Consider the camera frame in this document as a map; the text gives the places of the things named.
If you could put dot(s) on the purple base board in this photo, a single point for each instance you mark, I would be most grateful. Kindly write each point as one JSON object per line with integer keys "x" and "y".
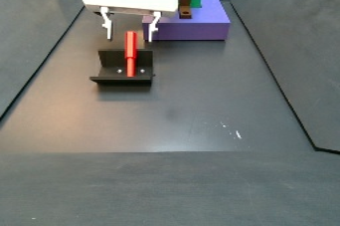
{"x": 205, "y": 26}

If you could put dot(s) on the red peg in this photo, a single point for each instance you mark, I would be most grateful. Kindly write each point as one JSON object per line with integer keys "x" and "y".
{"x": 131, "y": 52}

